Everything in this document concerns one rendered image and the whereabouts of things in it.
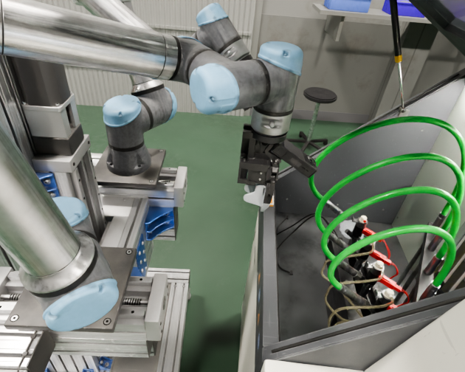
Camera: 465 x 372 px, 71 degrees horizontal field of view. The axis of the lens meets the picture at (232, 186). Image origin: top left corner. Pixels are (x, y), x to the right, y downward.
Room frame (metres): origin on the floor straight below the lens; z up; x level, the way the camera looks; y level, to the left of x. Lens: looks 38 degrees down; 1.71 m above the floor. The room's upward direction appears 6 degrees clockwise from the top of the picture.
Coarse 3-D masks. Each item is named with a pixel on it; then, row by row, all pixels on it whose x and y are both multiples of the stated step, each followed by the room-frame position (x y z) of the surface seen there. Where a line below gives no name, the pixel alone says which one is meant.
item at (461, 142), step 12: (384, 120) 0.69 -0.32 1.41; (396, 120) 0.68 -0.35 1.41; (408, 120) 0.68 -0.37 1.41; (420, 120) 0.68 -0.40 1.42; (432, 120) 0.68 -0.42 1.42; (360, 132) 0.68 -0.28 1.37; (456, 132) 0.68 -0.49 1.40; (336, 144) 0.68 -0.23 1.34; (324, 156) 0.68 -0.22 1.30; (312, 180) 0.69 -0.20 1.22; (312, 192) 0.69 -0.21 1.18; (444, 216) 0.67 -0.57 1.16
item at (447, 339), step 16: (464, 304) 0.32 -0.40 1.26; (448, 320) 0.32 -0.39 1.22; (464, 320) 0.30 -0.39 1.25; (416, 336) 0.33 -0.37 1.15; (432, 336) 0.31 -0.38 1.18; (448, 336) 0.30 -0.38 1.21; (464, 336) 0.28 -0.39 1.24; (400, 352) 0.32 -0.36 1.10; (416, 352) 0.30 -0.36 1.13; (432, 352) 0.29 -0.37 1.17; (448, 352) 0.28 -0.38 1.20; (464, 352) 0.26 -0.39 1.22; (368, 368) 0.33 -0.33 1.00; (384, 368) 0.31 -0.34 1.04; (400, 368) 0.30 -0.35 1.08; (416, 368) 0.28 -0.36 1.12; (432, 368) 0.27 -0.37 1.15; (448, 368) 0.26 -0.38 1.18; (464, 368) 0.25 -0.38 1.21
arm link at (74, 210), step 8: (56, 200) 0.48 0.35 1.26; (64, 200) 0.48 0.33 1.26; (72, 200) 0.48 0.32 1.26; (80, 200) 0.48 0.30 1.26; (64, 208) 0.45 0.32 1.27; (72, 208) 0.45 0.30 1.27; (80, 208) 0.45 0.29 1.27; (72, 216) 0.43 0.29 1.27; (80, 216) 0.44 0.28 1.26; (88, 216) 0.46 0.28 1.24; (72, 224) 0.41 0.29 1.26; (80, 224) 0.43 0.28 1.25; (88, 224) 0.45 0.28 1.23; (88, 232) 0.42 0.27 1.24; (96, 240) 0.42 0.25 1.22
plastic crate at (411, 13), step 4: (388, 0) 3.37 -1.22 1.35; (400, 0) 3.48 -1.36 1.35; (404, 0) 3.40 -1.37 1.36; (384, 4) 3.44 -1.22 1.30; (388, 4) 3.36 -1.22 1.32; (400, 4) 3.27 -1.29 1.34; (404, 4) 3.27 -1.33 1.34; (408, 4) 3.27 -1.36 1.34; (412, 4) 3.27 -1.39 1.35; (384, 8) 3.43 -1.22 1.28; (388, 8) 3.33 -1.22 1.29; (400, 8) 3.27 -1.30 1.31; (404, 8) 3.27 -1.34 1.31; (408, 8) 3.27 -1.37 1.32; (412, 8) 3.27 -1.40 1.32; (388, 12) 3.31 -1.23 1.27; (400, 12) 3.27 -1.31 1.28; (404, 12) 3.27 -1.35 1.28; (408, 12) 3.27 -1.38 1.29; (412, 12) 3.27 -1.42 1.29; (416, 12) 3.28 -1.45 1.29; (412, 16) 3.28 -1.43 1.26; (416, 16) 3.28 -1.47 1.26; (420, 16) 3.28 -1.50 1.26
